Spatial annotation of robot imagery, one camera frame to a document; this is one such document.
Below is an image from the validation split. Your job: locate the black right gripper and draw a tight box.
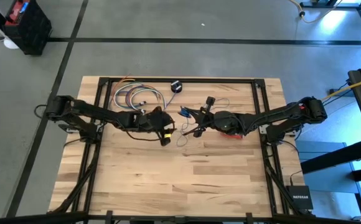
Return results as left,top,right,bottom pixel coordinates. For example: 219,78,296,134
181,96,216,138

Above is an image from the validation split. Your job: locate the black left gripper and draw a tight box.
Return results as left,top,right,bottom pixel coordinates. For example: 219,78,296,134
142,105,177,147

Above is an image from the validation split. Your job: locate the long blue cord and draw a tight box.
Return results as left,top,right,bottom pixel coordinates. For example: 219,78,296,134
176,98,231,148

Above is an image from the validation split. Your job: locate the small round black reel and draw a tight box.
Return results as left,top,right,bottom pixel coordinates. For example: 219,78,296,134
170,80,183,93

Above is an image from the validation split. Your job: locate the red tape dispenser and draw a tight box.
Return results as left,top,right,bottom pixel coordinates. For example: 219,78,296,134
219,131,244,140

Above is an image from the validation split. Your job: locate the black rig crossbar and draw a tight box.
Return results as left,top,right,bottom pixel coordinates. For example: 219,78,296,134
0,211,361,224

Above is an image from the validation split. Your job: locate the black crate with red top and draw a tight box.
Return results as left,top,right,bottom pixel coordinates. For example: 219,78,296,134
2,0,53,56

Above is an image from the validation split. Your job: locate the white standing tower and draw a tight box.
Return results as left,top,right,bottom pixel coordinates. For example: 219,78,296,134
0,2,20,50

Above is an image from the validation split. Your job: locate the black stand base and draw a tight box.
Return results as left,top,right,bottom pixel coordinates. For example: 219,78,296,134
299,0,361,9

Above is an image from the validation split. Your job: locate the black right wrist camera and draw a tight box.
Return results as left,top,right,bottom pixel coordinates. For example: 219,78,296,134
200,112,215,127

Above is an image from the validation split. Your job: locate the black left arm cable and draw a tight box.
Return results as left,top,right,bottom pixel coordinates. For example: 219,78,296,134
125,128,163,142

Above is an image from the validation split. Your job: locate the green coiled cable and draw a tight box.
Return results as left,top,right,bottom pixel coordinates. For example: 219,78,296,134
123,81,144,90

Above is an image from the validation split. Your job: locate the coiled coloured cable bundle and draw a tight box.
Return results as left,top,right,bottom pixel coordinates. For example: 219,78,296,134
113,82,147,113

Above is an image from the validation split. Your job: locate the orange coiled cable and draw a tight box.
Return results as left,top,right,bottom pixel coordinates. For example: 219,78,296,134
110,74,138,100

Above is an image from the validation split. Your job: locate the black metal table frame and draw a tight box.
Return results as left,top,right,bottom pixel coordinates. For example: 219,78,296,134
48,77,307,218

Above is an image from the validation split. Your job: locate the black Netgear switch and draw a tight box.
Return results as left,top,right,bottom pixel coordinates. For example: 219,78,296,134
285,185,314,211

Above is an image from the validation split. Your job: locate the yellow floor cable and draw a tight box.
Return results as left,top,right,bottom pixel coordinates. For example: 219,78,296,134
288,0,345,24

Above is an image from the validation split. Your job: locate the yellow hanging cable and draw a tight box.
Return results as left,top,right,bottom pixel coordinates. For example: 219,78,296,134
323,74,361,101

